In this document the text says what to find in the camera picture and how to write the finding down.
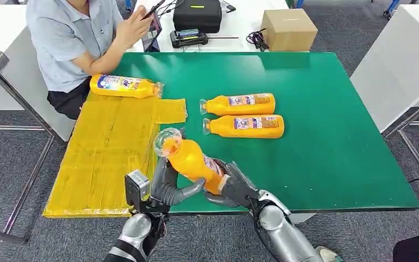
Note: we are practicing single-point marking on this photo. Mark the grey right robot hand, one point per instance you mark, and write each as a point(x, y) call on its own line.
point(236, 190)

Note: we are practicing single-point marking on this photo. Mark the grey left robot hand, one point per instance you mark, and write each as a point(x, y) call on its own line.
point(164, 188)

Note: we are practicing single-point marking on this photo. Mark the orange drink bottle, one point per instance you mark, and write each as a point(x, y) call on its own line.
point(188, 161)
point(122, 86)
point(227, 127)
point(231, 105)

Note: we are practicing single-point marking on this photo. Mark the white table leg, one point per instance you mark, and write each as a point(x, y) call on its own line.
point(303, 218)

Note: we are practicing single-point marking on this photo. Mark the yellow sheet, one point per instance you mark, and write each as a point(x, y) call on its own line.
point(101, 152)

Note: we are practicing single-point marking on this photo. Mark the green table mat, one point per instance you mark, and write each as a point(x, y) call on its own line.
point(332, 126)

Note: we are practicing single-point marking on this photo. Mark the black handheld controller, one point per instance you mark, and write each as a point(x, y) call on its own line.
point(189, 38)

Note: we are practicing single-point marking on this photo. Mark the thin black rod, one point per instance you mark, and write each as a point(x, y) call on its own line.
point(223, 37)

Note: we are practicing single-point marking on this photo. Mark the black tablet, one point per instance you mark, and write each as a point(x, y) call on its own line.
point(153, 34)

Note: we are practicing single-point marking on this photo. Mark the person's right hand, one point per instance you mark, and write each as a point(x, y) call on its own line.
point(133, 27)

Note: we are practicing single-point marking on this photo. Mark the brown cardboard box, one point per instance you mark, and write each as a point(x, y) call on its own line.
point(289, 30)

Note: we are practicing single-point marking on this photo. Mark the black carrying case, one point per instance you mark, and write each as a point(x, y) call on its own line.
point(197, 16)

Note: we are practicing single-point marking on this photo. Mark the black phone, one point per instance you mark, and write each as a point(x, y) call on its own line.
point(153, 9)

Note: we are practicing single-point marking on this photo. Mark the white table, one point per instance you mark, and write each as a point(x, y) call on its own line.
point(401, 61)
point(18, 79)

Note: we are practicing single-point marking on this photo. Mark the small black charger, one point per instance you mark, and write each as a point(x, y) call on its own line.
point(230, 6)

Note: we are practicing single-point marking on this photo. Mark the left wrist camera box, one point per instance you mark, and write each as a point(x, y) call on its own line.
point(137, 185)

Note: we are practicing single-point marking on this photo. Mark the metal table frame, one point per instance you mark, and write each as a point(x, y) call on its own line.
point(412, 144)
point(28, 177)

